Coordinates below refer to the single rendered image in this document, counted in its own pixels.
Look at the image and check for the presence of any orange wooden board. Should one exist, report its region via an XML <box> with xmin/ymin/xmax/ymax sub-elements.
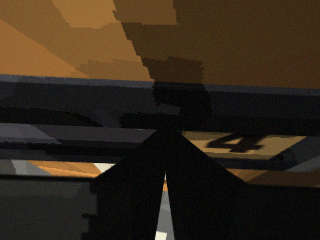
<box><xmin>0</xmin><ymin>0</ymin><xmax>320</xmax><ymax>188</ymax></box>

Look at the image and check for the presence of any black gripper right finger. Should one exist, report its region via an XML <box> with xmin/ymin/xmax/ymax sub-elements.
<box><xmin>165</xmin><ymin>130</ymin><xmax>320</xmax><ymax>240</ymax></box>

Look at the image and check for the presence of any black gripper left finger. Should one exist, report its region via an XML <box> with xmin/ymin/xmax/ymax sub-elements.
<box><xmin>0</xmin><ymin>130</ymin><xmax>167</xmax><ymax>240</ymax></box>

